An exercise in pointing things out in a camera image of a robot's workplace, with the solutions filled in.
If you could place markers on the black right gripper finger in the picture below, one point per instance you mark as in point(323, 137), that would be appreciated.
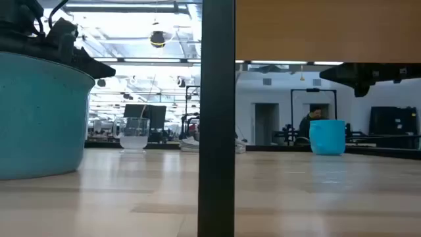
point(345, 74)
point(361, 90)

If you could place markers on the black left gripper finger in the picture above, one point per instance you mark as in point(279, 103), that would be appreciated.
point(92, 66)

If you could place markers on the small blue mug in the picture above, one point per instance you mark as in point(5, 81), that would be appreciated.
point(327, 138)

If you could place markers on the large teal enamel mug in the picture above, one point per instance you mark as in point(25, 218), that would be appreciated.
point(42, 118)

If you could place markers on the black background cabinet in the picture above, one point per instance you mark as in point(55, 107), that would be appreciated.
point(393, 120)

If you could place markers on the person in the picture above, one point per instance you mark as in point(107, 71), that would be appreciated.
point(306, 126)

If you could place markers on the black background monitors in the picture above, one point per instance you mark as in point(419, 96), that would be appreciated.
point(154, 115)

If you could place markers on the grey folded cloth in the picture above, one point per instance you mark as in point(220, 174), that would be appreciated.
point(189, 145)

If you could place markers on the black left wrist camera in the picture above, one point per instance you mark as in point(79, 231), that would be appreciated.
point(19, 16)

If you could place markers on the black background frame rig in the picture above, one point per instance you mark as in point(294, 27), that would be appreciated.
point(291, 105)

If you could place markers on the black ceiling dome camera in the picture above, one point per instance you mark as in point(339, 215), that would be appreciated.
point(158, 39)

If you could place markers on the black aluminium table frame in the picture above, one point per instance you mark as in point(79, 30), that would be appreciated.
point(296, 148)

